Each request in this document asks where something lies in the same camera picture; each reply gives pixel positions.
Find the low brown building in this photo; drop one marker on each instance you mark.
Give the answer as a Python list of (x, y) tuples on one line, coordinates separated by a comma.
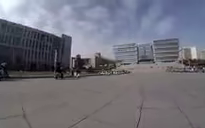
[(98, 61)]

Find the person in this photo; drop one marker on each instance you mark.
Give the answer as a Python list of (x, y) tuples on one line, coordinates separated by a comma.
[(76, 73)]

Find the grey paved plaza ground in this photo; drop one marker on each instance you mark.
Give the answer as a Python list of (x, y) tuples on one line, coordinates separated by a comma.
[(116, 100)]

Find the wide pale stone steps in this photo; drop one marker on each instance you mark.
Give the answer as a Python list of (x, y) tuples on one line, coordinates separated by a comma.
[(150, 66)]

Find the white striped building complex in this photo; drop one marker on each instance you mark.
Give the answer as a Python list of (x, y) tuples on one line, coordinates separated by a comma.
[(165, 50)]

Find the raised planting bed with kerb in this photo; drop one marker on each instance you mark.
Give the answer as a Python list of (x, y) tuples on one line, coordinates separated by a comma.
[(33, 74)]

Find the large dark glass building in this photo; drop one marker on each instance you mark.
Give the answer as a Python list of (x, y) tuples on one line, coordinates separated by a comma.
[(26, 46)]

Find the distant white buildings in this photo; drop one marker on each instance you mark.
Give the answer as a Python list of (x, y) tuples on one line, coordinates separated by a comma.
[(190, 53)]

